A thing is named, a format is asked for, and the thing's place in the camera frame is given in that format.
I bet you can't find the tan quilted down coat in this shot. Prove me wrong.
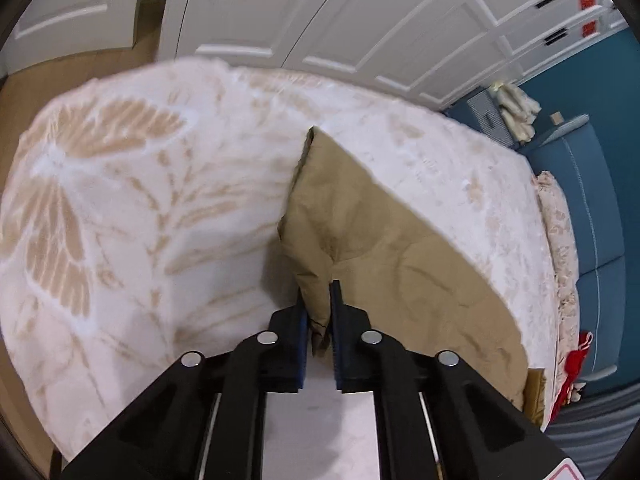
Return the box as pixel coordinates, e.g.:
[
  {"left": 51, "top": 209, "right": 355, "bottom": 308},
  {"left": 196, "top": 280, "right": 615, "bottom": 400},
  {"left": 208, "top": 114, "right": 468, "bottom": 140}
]
[{"left": 278, "top": 128, "right": 528, "bottom": 408}]

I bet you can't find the red cloth bag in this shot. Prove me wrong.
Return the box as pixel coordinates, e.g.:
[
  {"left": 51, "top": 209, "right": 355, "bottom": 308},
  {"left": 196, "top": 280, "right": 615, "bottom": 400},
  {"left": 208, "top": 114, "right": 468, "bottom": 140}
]
[{"left": 550, "top": 330, "right": 593, "bottom": 422}]

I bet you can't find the grey striped curtain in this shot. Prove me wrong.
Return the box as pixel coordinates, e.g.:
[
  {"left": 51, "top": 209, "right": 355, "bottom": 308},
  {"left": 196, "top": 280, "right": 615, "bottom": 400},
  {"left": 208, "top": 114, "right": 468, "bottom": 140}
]
[{"left": 546, "top": 384, "right": 639, "bottom": 479}]

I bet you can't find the white floral bedspread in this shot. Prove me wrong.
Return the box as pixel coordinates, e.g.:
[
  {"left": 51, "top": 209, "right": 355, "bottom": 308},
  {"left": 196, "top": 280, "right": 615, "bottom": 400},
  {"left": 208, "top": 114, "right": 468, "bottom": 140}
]
[{"left": 1, "top": 58, "right": 558, "bottom": 458}]

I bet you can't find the left floral pillow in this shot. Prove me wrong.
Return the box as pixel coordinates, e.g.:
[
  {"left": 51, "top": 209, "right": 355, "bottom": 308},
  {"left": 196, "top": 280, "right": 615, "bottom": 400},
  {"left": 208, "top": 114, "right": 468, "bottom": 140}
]
[{"left": 531, "top": 170, "right": 582, "bottom": 346}]

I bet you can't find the blue upholstered headboard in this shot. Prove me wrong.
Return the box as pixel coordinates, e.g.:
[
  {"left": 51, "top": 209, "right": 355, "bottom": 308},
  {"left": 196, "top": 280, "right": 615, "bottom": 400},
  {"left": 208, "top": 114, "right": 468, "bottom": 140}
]
[{"left": 520, "top": 115, "right": 627, "bottom": 396}]

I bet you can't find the blue nightstand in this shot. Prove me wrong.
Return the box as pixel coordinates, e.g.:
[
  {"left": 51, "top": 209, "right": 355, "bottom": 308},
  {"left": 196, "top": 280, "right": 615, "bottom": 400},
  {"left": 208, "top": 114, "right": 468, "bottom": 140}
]
[{"left": 444, "top": 87, "right": 516, "bottom": 148}]

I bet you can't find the cream plush toy pile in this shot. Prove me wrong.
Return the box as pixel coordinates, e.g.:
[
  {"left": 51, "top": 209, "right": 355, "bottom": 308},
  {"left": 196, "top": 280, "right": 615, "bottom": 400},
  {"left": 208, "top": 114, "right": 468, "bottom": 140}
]
[{"left": 489, "top": 81, "right": 541, "bottom": 144}]

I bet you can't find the white wardrobe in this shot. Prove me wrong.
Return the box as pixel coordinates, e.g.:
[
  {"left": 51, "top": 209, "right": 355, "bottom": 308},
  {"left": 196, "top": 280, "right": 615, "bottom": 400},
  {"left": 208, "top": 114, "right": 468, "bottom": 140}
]
[{"left": 158, "top": 0, "right": 626, "bottom": 110}]

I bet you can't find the white room door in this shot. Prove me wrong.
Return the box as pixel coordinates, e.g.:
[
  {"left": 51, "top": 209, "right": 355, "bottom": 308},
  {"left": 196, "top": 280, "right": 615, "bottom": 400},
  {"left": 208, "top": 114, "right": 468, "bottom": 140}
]
[{"left": 1, "top": 0, "right": 140, "bottom": 75}]

